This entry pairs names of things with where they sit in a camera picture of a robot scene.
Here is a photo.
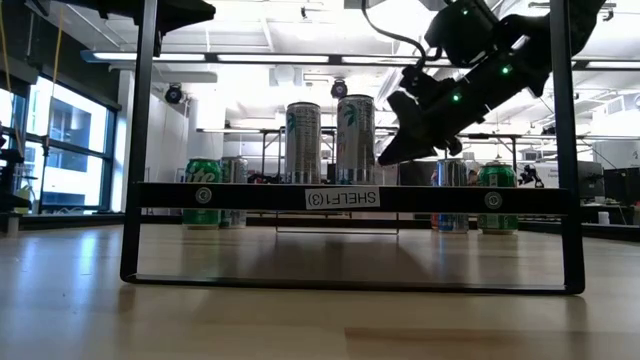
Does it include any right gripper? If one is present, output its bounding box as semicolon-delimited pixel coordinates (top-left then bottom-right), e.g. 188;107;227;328
378;62;501;167

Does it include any silver blue beverage can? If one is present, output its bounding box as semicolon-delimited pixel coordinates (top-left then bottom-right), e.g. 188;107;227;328
432;158;471;235
219;155;250;230

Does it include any green soda can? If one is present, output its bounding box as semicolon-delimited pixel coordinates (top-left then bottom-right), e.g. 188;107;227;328
181;158;223;231
475;161;520;236

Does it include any white shelf label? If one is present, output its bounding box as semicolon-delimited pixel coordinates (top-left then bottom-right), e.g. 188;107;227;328
304;185;382;211

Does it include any black monitor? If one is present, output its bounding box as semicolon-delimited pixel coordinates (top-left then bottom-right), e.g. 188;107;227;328
603;167;640;206
569;159;605;200

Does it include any long ceiling light bar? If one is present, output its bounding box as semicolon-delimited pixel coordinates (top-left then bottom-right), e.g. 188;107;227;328
79;48;640;71

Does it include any black hanging cable reel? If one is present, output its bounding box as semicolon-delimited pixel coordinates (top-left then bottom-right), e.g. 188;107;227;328
329;78;350;100
163;83;184;105

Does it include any window with black frame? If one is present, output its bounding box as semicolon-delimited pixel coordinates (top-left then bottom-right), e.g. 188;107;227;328
0;74;121;214

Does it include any orange yellow cable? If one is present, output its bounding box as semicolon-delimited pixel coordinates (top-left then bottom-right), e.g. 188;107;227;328
38;4;66;151

